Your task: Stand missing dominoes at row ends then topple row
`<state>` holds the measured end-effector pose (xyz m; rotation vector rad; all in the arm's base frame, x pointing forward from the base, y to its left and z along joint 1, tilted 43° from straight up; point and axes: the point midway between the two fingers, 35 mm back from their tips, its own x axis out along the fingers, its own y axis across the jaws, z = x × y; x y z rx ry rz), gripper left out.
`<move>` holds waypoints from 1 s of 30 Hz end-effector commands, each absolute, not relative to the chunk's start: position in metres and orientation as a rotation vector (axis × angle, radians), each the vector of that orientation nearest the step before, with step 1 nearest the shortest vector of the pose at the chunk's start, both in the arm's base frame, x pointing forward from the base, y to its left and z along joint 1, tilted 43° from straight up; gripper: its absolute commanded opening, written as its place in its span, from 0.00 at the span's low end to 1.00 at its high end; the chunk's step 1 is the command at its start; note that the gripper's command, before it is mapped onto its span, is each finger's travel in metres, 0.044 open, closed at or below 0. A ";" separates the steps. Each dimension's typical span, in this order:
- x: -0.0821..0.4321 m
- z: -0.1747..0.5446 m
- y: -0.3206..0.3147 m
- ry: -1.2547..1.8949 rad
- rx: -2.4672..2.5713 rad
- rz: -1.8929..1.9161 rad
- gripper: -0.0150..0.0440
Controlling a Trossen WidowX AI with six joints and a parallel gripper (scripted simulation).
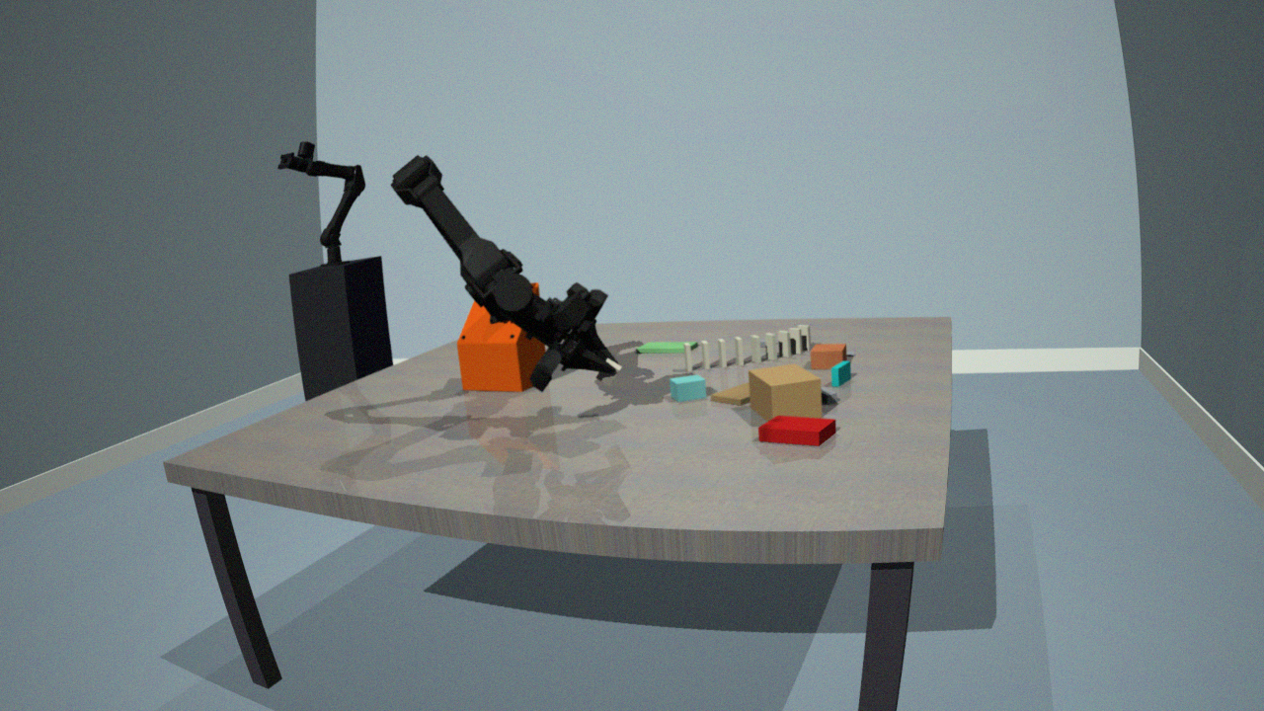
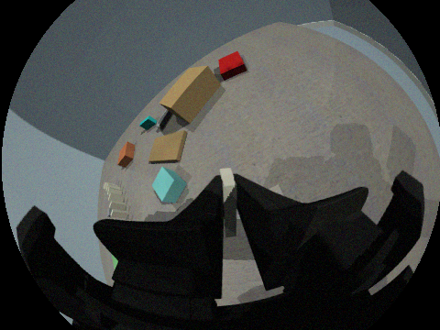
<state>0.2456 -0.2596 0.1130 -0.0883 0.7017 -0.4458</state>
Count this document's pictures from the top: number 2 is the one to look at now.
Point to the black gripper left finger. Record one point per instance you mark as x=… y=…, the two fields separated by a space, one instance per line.
x=192 y=239

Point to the teal rectangular block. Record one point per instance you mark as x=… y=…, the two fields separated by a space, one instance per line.
x=168 y=186
x=150 y=121

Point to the red flat block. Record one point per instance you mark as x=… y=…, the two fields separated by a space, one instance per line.
x=231 y=65

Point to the tan cube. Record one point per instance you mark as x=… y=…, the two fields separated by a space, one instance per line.
x=190 y=93

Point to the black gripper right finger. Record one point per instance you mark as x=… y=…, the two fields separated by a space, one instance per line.
x=278 y=228

